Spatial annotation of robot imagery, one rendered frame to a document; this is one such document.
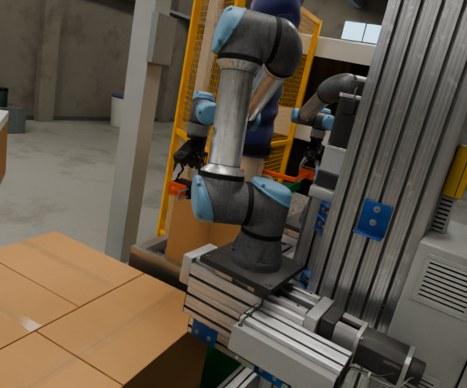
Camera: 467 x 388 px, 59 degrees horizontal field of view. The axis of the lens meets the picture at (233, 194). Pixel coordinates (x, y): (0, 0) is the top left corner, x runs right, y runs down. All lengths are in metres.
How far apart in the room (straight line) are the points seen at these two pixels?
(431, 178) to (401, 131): 0.14
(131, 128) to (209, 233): 1.24
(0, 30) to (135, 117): 5.11
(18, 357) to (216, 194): 0.87
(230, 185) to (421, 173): 0.47
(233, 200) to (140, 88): 1.91
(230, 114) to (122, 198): 2.08
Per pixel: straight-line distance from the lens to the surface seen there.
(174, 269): 2.01
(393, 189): 1.14
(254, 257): 1.11
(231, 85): 1.05
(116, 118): 8.68
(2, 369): 1.53
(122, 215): 3.06
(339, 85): 1.74
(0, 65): 7.82
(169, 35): 2.90
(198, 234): 1.93
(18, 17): 7.92
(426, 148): 1.12
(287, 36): 1.09
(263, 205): 1.06
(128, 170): 2.96
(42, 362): 1.53
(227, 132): 1.03
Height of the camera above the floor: 1.53
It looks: 16 degrees down
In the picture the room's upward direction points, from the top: 12 degrees clockwise
